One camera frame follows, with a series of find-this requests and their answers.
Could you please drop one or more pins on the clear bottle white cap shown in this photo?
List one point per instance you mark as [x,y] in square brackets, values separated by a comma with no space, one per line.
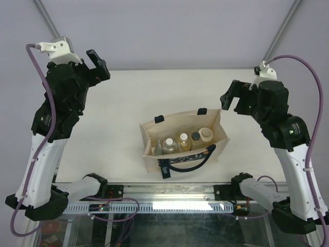
[169,146]

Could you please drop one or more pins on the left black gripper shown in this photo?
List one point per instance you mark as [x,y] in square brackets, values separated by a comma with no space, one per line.
[98,74]

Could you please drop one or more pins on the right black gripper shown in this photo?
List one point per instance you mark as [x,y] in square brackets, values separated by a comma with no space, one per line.
[238,89]

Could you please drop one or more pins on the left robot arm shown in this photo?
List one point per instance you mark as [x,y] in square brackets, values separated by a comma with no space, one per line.
[66,87]

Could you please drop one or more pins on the square bottle black cap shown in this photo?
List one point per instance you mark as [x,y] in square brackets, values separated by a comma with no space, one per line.
[196,141]

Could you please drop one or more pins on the left aluminium frame post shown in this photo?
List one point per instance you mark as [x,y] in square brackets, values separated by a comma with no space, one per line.
[46,18]

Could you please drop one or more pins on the cream round lid jar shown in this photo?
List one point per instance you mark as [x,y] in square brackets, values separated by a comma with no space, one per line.
[206,134]

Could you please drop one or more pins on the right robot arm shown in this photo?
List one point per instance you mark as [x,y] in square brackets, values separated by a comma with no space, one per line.
[288,135]

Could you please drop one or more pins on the aluminium frame post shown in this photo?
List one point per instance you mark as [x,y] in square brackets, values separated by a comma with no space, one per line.
[282,30]
[46,18]

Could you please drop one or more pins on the silver cosmetic tube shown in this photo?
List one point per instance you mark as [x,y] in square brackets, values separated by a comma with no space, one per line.
[158,149]

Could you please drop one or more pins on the right aluminium frame post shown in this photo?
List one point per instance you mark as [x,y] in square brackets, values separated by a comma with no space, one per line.
[282,30]

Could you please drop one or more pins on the grey slotted cable duct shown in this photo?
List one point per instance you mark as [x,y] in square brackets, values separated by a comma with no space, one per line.
[158,207]

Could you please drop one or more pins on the yellow liquid bottle white cap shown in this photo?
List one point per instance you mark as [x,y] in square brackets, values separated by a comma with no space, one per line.
[183,142]

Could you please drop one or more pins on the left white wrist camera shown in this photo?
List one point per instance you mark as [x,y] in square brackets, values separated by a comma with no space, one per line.
[60,51]

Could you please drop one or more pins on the cream canvas tote bag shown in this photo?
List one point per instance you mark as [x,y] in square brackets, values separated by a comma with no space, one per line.
[170,126]

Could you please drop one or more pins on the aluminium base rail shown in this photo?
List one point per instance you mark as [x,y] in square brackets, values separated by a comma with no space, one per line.
[149,192]

